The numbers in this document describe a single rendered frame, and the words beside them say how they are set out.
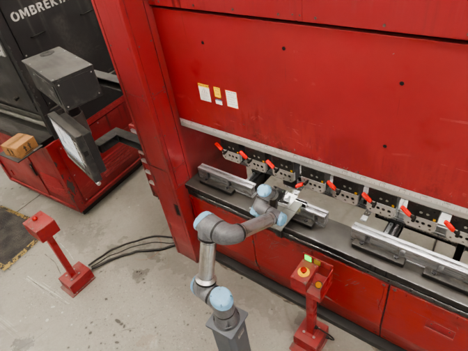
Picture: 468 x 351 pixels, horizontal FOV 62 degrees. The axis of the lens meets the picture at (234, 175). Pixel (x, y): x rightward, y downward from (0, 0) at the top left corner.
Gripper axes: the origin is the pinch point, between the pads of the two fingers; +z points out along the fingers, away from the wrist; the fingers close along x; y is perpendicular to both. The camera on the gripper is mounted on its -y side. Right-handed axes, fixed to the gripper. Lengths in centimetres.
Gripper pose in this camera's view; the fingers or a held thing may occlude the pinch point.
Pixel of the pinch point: (284, 202)
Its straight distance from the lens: 252.8
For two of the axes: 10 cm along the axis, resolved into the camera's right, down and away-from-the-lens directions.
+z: 4.8, 2.0, 8.5
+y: 3.7, -9.3, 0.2
